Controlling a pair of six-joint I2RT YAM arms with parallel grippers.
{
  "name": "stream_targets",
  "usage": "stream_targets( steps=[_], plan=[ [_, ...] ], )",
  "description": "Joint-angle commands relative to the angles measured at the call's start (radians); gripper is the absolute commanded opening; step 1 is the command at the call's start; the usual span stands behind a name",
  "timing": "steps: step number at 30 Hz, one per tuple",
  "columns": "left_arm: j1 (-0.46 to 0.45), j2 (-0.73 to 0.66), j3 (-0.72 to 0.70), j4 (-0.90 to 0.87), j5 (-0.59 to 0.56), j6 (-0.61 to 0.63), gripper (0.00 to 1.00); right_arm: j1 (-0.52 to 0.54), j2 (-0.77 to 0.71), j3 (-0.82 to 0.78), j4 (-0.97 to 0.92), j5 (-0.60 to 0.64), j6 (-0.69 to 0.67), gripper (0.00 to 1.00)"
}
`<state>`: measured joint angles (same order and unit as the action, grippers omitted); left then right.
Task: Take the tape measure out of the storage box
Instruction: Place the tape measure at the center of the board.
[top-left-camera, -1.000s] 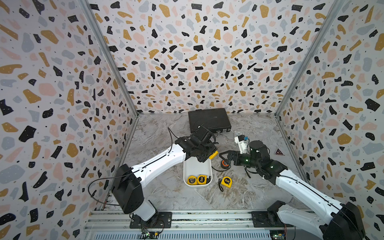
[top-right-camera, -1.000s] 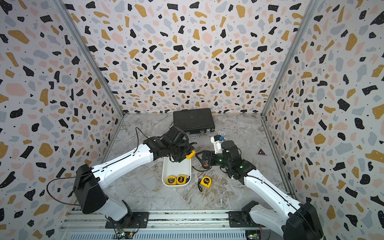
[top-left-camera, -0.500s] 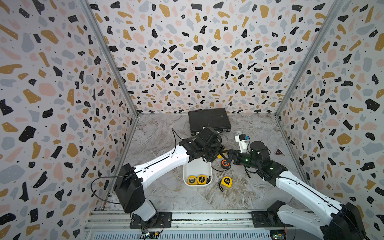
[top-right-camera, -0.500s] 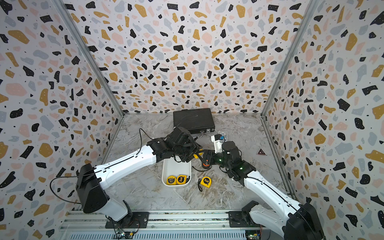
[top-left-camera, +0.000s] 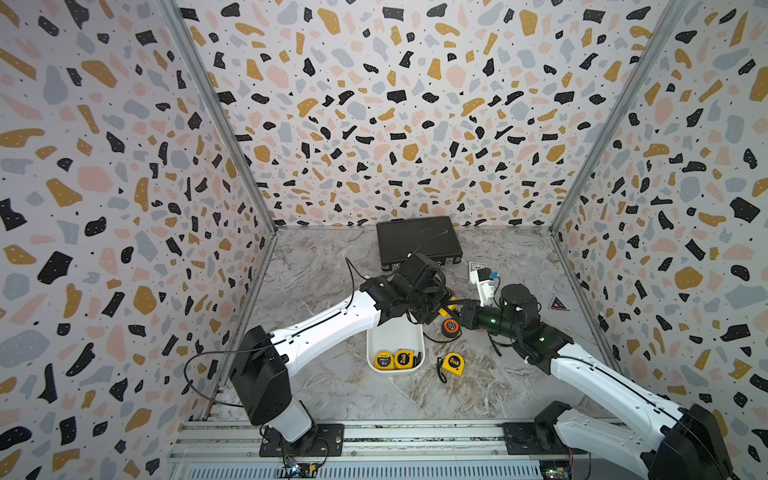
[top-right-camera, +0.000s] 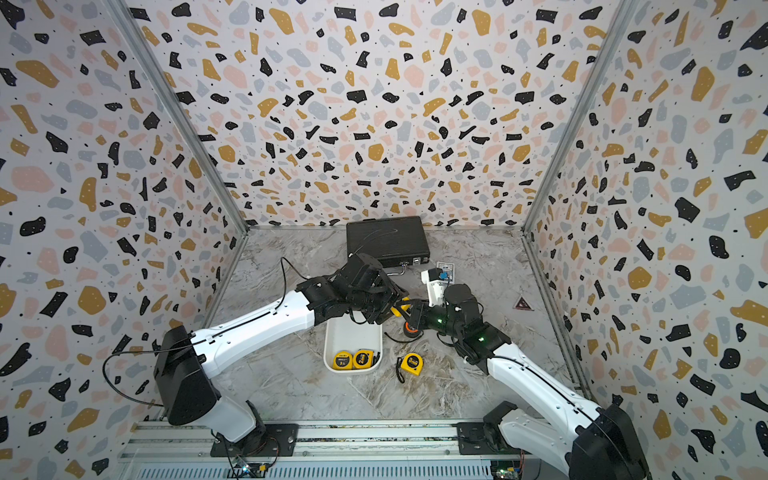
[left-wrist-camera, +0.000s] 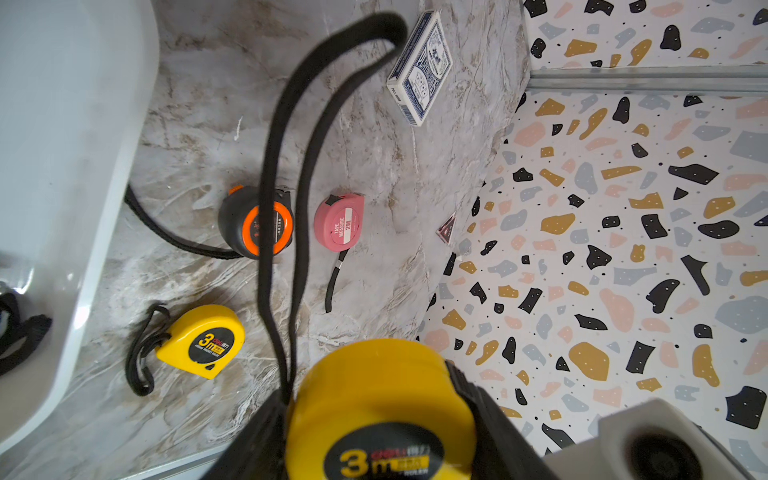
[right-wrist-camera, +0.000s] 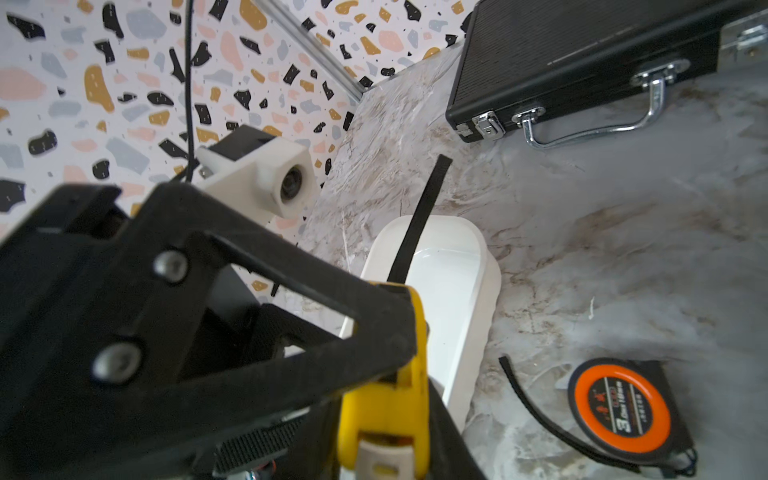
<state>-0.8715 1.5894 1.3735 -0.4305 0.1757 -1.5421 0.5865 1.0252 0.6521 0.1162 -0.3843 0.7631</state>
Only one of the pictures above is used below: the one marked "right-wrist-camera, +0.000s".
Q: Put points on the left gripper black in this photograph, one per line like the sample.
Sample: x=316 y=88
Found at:
x=238 y=335

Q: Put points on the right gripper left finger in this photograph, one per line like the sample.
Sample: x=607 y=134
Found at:
x=98 y=313

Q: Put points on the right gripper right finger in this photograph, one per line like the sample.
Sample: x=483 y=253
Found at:
x=450 y=459

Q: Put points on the yellow tape measure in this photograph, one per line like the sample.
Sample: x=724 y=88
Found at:
x=384 y=425

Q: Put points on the orange black tape measure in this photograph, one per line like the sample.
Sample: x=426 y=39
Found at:
x=628 y=411

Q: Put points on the white plastic storage box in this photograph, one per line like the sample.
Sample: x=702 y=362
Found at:
x=458 y=281

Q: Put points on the black metal-trimmed carrying case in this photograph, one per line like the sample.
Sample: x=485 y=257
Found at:
x=528 y=62

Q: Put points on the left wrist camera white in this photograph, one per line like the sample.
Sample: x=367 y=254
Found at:
x=259 y=175

